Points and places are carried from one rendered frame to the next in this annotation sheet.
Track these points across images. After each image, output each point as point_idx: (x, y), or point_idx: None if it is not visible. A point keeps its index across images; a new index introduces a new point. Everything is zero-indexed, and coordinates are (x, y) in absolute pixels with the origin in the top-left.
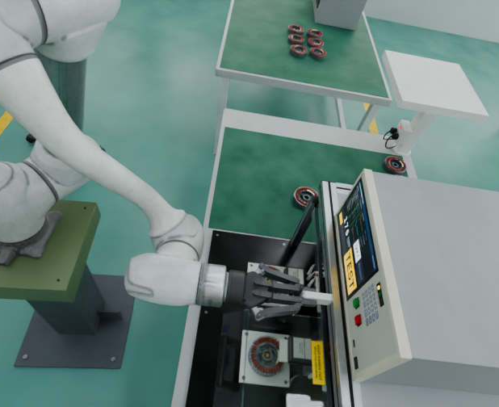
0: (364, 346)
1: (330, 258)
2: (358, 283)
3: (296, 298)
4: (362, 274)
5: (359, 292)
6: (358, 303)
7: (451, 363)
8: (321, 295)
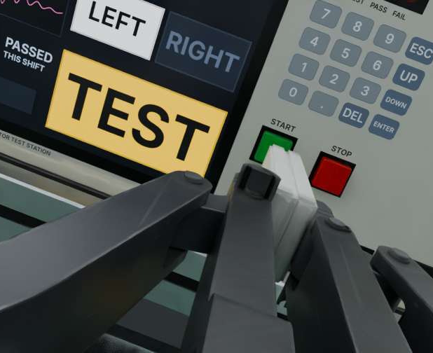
0: (425, 193)
1: (2, 171)
2: (229, 88)
3: (335, 236)
4: (223, 45)
5: (260, 108)
6: (284, 138)
7: None
8: (285, 160)
